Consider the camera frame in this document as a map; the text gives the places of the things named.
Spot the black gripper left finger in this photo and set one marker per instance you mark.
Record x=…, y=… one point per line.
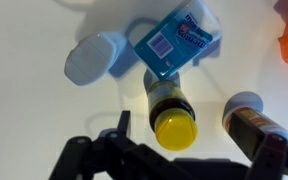
x=117, y=153

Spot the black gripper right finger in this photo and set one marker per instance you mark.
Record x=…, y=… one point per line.
x=274, y=160

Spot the yellow cap dark bottle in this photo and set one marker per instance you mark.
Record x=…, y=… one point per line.
x=173, y=116

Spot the white cap orange label bottle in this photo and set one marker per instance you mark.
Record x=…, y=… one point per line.
x=254, y=116

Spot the blue mentos gum box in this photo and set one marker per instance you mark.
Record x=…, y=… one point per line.
x=179, y=40

